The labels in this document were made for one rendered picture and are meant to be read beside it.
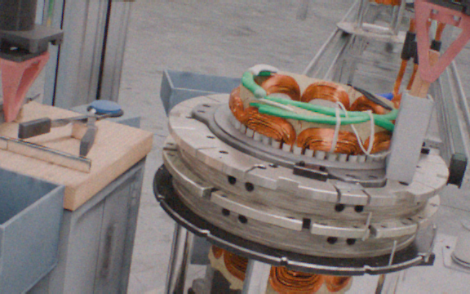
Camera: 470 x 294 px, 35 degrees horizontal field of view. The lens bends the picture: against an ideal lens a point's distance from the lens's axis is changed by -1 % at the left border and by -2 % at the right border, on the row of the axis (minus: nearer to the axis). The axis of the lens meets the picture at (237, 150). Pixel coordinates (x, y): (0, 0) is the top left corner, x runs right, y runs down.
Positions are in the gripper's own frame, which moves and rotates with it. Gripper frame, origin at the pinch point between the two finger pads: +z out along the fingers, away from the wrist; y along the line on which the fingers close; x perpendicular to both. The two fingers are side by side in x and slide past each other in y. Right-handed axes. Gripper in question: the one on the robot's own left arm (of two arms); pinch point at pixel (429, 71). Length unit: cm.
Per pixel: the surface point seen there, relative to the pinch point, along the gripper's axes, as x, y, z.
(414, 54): 2.5, 13.6, 0.2
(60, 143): 33.1, -8.6, 17.4
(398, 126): 1.1, -1.2, 6.0
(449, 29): 1, 332, 16
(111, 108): 37.7, 13.0, 18.6
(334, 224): 3.8, -7.8, 15.7
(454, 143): -12, 149, 36
